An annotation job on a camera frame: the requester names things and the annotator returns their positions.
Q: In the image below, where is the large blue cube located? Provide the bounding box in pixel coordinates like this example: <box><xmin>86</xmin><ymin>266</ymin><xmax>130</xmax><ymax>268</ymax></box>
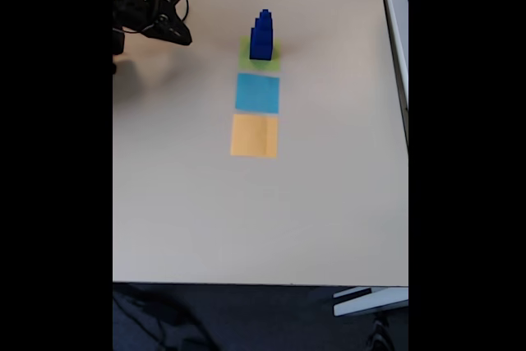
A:
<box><xmin>249</xmin><ymin>38</ymin><xmax>275</xmax><ymax>61</ymax></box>

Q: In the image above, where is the green paper square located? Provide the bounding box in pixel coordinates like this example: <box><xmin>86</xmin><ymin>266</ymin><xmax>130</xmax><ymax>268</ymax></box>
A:
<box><xmin>238</xmin><ymin>35</ymin><xmax>283</xmax><ymax>72</ymax></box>

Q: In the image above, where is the light blue paper square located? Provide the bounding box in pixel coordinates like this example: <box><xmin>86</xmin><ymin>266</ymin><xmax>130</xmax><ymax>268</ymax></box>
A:
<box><xmin>233</xmin><ymin>72</ymin><xmax>280</xmax><ymax>115</ymax></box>

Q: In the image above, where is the orange paper square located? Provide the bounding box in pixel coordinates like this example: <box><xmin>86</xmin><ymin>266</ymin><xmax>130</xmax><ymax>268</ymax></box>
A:
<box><xmin>229</xmin><ymin>114</ymin><xmax>279</xmax><ymax>159</ymax></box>

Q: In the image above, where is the white side desk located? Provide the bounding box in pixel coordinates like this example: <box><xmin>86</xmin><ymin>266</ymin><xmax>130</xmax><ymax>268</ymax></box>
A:
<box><xmin>376</xmin><ymin>0</ymin><xmax>409</xmax><ymax>155</ymax></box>

